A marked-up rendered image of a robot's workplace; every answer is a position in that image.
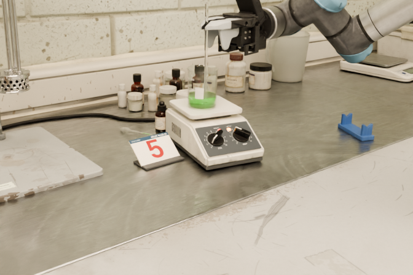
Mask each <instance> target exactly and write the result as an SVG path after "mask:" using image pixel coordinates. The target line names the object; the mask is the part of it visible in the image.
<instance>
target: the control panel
mask: <svg viewBox="0 0 413 275"><path fill-rule="evenodd" d="M236 126H238V127H240V128H243V129H244V130H247V131H250V132H251V134H250V137H249V139H248V140H247V141H246V142H239V141H237V140H236V139H235V138H234V137H233V133H234V129H235V127H236ZM227 128H230V129H231V130H230V131H228V130H227ZM218 129H221V130H223V133H222V137H223V138H224V143H223V145H221V146H213V145H211V144H210V143H209V142H208V135H209V134H211V133H217V132H218ZM195 130H196V132H197V134H198V136H199V138H200V140H201V142H202V144H203V146H204V148H205V151H206V153H207V155H208V156H209V157H215V156H219V155H226V154H230V153H237V152H244V151H248V150H255V149H260V148H262V147H261V145H260V144H259V142H258V140H257V139H256V137H255V135H254V133H253V132H252V130H251V128H250V126H249V125H248V123H247V122H246V121H244V122H235V123H227V124H222V125H214V126H206V127H200V128H195Z"/></svg>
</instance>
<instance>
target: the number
mask: <svg viewBox="0 0 413 275"><path fill-rule="evenodd" d="M132 145H133V147H134V149H135V151H136V153H137V155H138V157H139V159H140V161H141V163H144V162H147V161H151V160H155V159H158V158H162V157H166V156H169V155H173V154H176V153H177V151H176V149H175V148H174V146H173V144H172V142H171V140H170V138H169V137H168V135H166V136H161V137H157V138H154V139H149V140H146V141H141V142H136V143H133V144H132Z"/></svg>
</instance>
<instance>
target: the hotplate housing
mask: <svg viewBox="0 0 413 275"><path fill-rule="evenodd" d="M244 121H246V122H247V123H248V121H247V119H245V118H244V117H242V116H241V115H239V114H233V115H224V116H219V117H210V118H201V119H190V118H188V117H187V116H185V115H184V114H182V113H180V112H179V111H178V110H176V109H175V108H174V107H172V108H168V110H166V132H167V133H168V135H169V136H170V138H171V140H172V142H173V143H174V144H176V145H177V146H178V147H179V148H180V149H181V150H183V151H184V152H185V153H187V154H188V155H189V156H190V157H191V158H192V159H194V160H195V161H196V162H197V163H198V164H200V165H201V166H202V167H203V168H205V169H206V170H210V169H216V168H223V167H227V166H233V165H240V164H244V163H250V162H254V161H261V160H262V156H263V155H264V148H263V146H262V145H261V143H260V142H259V139H258V138H257V136H256V134H255V133H254V131H253V129H252V127H251V126H250V124H249V123H248V125H249V126H250V128H251V130H252V132H253V133H254V135H255V137H256V139H257V140H258V142H259V144H260V145H261V147H262V148H260V149H255V150H248V151H244V152H237V153H230V154H226V155H219V156H215V157H209V156H208V155H207V153H206V151H205V148H204V146H203V144H202V142H201V140H200V138H199V136H198V134H197V132H196V130H195V128H200V127H206V126H214V125H222V124H227V123H235V122H244Z"/></svg>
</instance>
